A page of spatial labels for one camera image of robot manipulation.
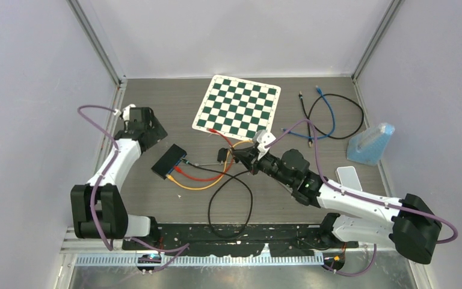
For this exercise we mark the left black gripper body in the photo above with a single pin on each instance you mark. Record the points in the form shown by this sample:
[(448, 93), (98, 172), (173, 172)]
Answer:
[(156, 133)]

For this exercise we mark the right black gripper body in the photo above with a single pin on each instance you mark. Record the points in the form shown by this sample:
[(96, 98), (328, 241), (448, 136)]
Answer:
[(269, 164)]

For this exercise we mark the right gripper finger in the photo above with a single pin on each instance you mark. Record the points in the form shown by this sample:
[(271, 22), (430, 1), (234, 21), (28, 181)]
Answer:
[(246, 158), (248, 151)]

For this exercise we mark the black network switch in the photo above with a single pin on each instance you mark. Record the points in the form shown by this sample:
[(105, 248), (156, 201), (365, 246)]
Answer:
[(171, 158)]

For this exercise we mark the black power adapter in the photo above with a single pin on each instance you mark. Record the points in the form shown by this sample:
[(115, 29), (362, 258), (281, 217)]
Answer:
[(225, 156)]

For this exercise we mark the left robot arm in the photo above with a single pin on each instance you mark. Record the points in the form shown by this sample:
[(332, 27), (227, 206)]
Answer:
[(97, 207)]

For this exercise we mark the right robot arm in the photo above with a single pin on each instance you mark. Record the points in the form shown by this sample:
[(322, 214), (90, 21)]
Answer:
[(406, 224)]

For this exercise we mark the green white chessboard mat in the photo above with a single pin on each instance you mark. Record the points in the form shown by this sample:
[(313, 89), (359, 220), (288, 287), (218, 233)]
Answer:
[(237, 108)]

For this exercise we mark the white router box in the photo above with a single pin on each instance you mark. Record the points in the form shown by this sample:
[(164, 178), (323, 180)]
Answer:
[(348, 177)]

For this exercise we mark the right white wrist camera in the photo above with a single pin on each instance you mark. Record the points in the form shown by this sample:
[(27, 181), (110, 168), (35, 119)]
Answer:
[(263, 138)]

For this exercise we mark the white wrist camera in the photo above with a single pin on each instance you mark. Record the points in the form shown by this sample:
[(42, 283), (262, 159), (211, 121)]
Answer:
[(263, 138), (124, 113)]

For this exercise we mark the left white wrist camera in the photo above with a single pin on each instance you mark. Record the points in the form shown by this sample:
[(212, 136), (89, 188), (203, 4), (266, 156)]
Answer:
[(124, 113)]

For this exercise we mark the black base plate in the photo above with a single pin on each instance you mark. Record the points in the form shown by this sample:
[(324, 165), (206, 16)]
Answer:
[(280, 239)]

